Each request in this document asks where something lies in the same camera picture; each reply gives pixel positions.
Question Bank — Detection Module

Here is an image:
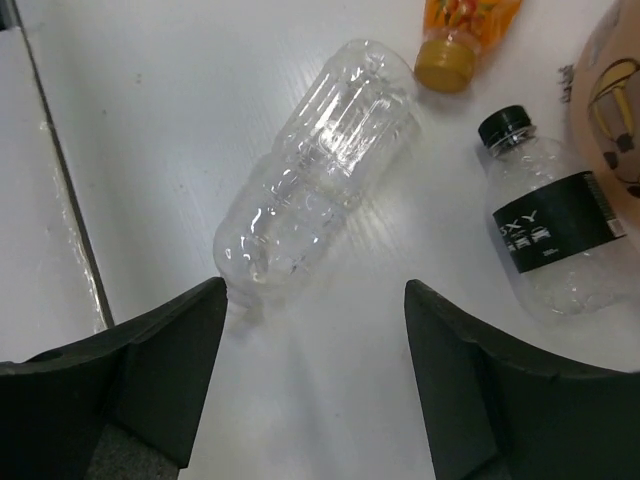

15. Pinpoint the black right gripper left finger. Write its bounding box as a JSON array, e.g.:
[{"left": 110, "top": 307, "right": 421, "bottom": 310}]
[{"left": 1, "top": 278, "right": 227, "bottom": 479}]

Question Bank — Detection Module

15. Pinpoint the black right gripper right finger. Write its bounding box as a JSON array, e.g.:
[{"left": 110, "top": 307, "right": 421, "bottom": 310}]
[{"left": 404, "top": 280, "right": 639, "bottom": 479}]

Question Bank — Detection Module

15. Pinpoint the black label small bottle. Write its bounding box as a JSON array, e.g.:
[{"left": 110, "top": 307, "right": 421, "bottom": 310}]
[{"left": 478, "top": 105, "right": 639, "bottom": 316}]

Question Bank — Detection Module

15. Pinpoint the clear unlabelled plastic bottle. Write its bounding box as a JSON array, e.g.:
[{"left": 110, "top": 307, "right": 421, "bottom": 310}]
[{"left": 213, "top": 39, "right": 418, "bottom": 312}]

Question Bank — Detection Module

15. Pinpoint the orange juice bottle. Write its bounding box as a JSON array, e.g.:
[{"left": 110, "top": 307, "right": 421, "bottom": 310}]
[{"left": 414, "top": 0, "right": 521, "bottom": 94}]

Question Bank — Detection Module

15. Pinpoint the orange capybara plastic bin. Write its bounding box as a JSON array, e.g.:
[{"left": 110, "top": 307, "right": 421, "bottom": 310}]
[{"left": 568, "top": 0, "right": 640, "bottom": 199}]

